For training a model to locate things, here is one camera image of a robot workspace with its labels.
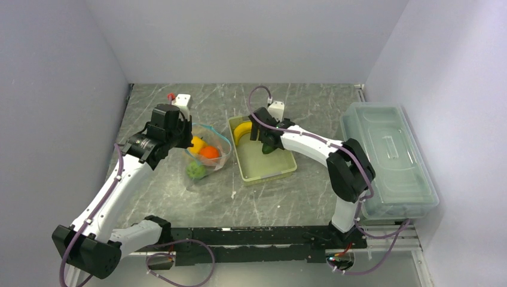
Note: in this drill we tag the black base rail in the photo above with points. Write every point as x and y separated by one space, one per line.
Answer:
203 245

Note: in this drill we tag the pale yellow plastic basket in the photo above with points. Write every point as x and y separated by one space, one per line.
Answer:
256 167

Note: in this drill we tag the aluminium frame rail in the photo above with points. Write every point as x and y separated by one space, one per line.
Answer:
407 239

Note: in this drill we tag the clear zip bag blue zipper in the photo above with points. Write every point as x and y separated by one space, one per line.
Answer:
213 138

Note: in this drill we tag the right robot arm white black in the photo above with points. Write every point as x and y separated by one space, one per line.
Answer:
350 172

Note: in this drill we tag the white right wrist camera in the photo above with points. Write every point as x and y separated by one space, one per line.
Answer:
276 110

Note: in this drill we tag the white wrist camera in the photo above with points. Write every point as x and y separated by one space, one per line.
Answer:
182 101
276 110

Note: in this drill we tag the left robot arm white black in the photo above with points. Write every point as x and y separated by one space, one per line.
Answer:
90 243

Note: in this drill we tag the green bumpy fruit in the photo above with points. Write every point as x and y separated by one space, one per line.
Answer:
195 170

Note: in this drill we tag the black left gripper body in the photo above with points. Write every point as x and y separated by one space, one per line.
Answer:
181 138

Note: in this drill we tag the clear plastic lidded container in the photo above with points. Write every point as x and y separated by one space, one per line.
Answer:
402 186

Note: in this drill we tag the yellow bell pepper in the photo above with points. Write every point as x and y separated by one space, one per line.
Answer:
197 145

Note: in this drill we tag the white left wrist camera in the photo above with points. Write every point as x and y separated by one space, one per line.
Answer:
182 101

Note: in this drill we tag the orange tangerine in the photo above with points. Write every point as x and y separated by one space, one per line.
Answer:
210 152

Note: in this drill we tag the yellow banana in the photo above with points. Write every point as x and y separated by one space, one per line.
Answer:
241 130

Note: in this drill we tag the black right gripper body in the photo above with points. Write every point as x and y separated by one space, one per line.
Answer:
260 137

